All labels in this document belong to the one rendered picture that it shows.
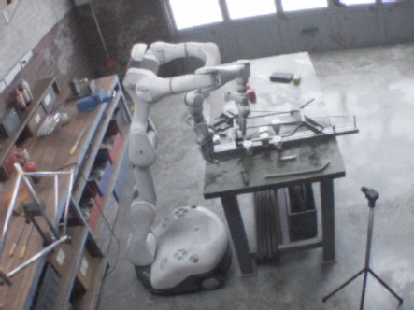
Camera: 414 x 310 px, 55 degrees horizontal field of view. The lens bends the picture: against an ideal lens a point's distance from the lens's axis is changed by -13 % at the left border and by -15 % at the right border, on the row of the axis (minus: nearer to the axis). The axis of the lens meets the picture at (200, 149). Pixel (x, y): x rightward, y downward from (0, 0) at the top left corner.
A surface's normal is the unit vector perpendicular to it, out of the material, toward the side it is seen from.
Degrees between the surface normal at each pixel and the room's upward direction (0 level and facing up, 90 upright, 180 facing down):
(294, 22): 90
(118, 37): 90
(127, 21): 90
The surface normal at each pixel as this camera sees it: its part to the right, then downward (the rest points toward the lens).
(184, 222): -0.06, 0.32
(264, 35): -0.07, 0.59
